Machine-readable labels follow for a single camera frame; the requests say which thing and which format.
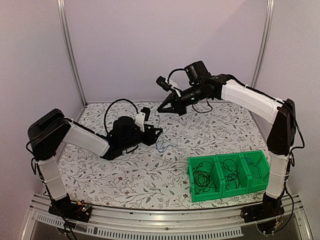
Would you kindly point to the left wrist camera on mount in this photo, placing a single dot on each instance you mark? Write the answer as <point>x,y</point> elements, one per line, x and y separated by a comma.
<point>142,117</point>

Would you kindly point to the left aluminium frame post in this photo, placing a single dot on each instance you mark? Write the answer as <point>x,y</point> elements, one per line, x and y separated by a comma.
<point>61,7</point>

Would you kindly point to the right aluminium frame post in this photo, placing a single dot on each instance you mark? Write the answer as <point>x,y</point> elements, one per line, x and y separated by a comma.
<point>264,42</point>

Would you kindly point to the aluminium frame post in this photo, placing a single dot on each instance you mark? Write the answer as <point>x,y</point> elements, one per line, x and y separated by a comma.
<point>61,7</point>
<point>264,42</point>

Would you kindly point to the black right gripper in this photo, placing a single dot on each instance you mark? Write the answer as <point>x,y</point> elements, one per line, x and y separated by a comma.
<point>177,106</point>

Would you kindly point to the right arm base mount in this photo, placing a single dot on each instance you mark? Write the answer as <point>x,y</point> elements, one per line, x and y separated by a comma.
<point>267,222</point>

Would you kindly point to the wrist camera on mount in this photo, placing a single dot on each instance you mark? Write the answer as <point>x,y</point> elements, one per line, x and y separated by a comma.
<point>168,85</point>
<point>142,117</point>

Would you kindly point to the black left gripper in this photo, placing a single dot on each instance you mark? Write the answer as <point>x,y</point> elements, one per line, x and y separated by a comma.
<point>150,139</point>

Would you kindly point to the front aluminium rail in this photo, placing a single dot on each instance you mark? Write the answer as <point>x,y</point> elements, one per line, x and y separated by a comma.
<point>114,223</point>

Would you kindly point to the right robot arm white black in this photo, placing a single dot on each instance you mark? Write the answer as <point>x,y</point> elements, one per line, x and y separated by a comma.
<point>281,114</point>

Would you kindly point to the green bin right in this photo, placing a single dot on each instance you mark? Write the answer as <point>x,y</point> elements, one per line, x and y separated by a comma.
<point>258,168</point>

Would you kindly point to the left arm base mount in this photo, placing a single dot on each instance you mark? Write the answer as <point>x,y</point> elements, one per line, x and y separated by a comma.
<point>78,211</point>

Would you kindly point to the green bin left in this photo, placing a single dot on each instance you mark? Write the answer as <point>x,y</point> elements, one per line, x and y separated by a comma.
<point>204,178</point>

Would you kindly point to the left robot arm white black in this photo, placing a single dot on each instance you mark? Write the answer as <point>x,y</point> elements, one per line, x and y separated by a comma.
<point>53,129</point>

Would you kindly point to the green bin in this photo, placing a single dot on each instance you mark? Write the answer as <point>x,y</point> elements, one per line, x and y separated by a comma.
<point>234,175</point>
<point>258,168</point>
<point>204,178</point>

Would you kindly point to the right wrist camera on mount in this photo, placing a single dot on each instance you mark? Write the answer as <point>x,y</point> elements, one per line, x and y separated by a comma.
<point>168,85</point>

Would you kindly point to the green bin middle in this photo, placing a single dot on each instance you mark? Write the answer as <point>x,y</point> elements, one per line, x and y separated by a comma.
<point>234,175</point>

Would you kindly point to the floral patterned table mat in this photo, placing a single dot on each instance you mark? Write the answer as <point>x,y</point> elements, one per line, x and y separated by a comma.
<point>155,177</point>

